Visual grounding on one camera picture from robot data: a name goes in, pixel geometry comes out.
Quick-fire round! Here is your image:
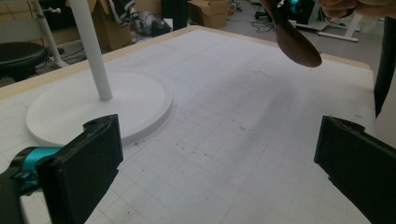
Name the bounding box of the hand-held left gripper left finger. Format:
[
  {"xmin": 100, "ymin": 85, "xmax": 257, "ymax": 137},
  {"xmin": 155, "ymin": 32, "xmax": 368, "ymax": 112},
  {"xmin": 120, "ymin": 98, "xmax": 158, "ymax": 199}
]
[{"xmin": 10, "ymin": 113, "xmax": 124, "ymax": 224}]

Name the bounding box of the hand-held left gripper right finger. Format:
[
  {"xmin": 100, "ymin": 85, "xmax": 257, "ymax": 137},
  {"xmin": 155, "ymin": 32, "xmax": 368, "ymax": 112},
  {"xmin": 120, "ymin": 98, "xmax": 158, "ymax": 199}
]
[{"xmin": 313, "ymin": 115, "xmax": 396, "ymax": 224}]

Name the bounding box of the brown wooden spoon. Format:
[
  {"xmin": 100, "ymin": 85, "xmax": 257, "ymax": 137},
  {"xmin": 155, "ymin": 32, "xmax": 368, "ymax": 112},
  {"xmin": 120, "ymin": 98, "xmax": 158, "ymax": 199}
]
[{"xmin": 259, "ymin": 0, "xmax": 323, "ymax": 69}]

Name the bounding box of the white hook stand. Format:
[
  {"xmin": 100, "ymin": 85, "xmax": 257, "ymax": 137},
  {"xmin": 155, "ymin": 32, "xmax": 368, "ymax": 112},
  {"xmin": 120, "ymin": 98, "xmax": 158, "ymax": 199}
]
[{"xmin": 25, "ymin": 0, "xmax": 174, "ymax": 147}]

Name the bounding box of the low cardboard box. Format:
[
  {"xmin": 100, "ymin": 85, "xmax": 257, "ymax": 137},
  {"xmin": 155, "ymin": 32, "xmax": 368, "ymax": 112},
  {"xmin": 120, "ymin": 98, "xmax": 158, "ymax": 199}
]
[{"xmin": 187, "ymin": 0, "xmax": 231, "ymax": 30}]

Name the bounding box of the white grid mat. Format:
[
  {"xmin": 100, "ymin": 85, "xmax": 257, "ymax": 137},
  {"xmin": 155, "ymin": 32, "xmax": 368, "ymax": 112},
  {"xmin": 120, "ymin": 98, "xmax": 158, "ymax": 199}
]
[{"xmin": 0, "ymin": 28, "xmax": 396, "ymax": 224}]

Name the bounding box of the black round stool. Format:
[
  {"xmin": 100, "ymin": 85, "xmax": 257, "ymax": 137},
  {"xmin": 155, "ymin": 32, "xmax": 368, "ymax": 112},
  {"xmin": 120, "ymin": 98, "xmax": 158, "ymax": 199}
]
[{"xmin": 0, "ymin": 41, "xmax": 50, "ymax": 83}]

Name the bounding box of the grey rounded device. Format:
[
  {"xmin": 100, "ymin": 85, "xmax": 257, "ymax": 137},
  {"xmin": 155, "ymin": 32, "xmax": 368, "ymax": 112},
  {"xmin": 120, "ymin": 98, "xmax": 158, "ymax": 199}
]
[{"xmin": 130, "ymin": 10, "xmax": 173, "ymax": 38}]

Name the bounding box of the white stand leg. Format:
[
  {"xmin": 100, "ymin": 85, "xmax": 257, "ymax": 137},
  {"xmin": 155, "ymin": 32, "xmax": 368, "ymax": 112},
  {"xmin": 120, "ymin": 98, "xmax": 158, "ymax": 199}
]
[{"xmin": 30, "ymin": 0, "xmax": 70, "ymax": 69}]

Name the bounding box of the tall cardboard box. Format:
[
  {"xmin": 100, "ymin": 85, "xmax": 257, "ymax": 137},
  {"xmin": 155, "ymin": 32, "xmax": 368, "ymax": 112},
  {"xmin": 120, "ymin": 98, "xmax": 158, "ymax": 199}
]
[{"xmin": 64, "ymin": 0, "xmax": 134, "ymax": 53}]

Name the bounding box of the striped dark clothing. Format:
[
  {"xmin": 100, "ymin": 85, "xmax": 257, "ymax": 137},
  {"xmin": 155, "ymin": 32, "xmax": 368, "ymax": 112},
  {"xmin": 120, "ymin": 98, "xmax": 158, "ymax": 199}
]
[{"xmin": 107, "ymin": 0, "xmax": 138, "ymax": 21}]

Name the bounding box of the white desk frame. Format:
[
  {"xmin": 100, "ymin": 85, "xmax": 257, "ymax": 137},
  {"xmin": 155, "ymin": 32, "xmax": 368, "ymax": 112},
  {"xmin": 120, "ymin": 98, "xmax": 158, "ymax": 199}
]
[{"xmin": 294, "ymin": 11, "xmax": 360, "ymax": 43}]

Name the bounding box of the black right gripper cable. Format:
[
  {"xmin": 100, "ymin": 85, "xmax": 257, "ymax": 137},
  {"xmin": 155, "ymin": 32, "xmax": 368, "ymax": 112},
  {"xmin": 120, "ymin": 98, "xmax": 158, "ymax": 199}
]
[{"xmin": 373, "ymin": 16, "xmax": 396, "ymax": 119}]

